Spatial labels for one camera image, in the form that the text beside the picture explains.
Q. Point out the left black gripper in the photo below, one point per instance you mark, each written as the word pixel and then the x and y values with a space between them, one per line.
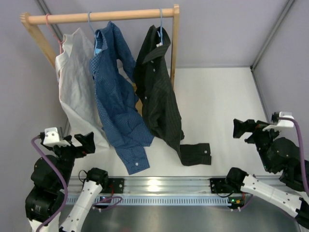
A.
pixel 88 144

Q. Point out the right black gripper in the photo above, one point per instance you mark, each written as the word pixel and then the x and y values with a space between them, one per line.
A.
pixel 249 126

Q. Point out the black pinstriped shirt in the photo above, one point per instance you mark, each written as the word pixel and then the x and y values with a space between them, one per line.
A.
pixel 159 106

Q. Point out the light blue hanger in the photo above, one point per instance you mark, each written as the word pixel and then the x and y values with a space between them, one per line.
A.
pixel 160 24

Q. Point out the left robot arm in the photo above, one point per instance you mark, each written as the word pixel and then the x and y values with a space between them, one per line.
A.
pixel 51 176

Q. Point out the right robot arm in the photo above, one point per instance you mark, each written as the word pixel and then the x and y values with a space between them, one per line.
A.
pixel 278 155

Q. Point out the white shirt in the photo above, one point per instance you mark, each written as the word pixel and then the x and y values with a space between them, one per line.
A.
pixel 76 86

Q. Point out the blue checked shirt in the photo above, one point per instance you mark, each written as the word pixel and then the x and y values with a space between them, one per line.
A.
pixel 112 69

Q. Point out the wooden clothes rack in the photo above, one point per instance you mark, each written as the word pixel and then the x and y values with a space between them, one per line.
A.
pixel 31 24

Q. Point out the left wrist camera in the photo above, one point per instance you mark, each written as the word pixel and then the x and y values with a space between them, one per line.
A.
pixel 51 136

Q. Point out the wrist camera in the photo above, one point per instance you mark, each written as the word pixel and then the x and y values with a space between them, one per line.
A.
pixel 51 136
pixel 280 121

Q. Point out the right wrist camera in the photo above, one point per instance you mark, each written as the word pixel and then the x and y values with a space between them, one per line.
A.
pixel 280 121

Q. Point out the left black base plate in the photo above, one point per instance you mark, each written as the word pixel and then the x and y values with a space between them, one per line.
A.
pixel 115 186

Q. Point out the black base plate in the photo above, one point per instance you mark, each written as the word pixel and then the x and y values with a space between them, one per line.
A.
pixel 221 188
pixel 115 186

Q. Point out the white slotted cable duct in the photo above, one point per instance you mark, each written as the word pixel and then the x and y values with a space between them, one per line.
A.
pixel 213 200

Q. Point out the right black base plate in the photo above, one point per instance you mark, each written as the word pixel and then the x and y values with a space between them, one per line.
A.
pixel 221 188

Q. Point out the pink wire hanger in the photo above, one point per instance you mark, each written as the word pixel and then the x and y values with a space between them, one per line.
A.
pixel 60 42

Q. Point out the aluminium mounting rail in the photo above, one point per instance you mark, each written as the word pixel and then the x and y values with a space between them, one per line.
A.
pixel 151 186

